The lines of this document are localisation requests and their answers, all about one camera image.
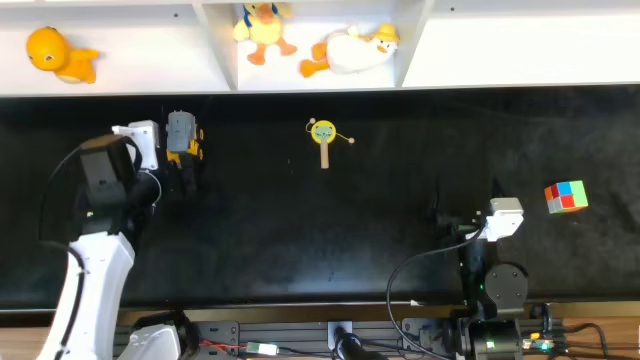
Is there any white shelf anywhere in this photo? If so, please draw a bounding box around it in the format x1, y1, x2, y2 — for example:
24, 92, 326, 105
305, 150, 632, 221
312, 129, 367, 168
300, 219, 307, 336
0, 0, 640, 97

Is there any many-coloured puzzle cube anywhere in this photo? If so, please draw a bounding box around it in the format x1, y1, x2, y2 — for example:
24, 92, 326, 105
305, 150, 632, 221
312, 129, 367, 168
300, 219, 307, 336
543, 180, 590, 215

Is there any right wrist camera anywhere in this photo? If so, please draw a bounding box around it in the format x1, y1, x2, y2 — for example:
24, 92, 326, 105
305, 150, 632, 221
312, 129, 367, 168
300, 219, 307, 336
467, 197, 525, 243

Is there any yellow plush duck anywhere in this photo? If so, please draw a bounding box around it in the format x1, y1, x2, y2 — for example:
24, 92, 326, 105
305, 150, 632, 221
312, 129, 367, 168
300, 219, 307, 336
232, 2, 299, 66

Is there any yellow rattle drum toy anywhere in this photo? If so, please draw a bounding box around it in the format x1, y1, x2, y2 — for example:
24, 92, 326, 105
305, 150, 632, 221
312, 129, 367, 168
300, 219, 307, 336
304, 117, 356, 170

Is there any black cable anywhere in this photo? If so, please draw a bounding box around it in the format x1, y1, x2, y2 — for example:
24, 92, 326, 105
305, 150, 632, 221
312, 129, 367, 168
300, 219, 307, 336
385, 224, 487, 360
37, 142, 89, 360

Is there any grey and yellow toy truck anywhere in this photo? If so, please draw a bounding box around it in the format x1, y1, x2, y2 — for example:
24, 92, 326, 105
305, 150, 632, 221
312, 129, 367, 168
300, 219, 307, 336
165, 110, 206, 167

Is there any orange rubber dinosaur toy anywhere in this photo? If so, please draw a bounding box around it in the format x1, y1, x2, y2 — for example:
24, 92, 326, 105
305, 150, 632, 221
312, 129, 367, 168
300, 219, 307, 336
25, 25, 101, 85

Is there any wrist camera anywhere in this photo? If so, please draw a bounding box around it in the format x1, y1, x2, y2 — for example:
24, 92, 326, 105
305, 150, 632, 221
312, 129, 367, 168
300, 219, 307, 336
467, 197, 525, 243
111, 119, 161, 172

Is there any white plush duck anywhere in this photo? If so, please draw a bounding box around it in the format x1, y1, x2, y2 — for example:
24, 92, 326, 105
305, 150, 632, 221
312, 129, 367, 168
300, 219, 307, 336
298, 22, 401, 79

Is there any mounting rail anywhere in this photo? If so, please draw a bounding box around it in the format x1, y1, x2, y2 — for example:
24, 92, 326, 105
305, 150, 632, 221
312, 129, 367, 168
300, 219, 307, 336
112, 314, 611, 360

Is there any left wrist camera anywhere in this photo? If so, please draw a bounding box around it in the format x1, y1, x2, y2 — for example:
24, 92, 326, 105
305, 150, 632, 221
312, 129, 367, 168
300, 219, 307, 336
111, 119, 161, 172

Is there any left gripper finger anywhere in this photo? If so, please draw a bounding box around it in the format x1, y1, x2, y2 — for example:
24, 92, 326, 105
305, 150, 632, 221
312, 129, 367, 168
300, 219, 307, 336
174, 149, 200, 196

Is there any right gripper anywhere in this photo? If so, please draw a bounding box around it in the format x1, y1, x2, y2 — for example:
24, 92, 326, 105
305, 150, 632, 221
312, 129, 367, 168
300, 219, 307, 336
425, 177, 506, 241

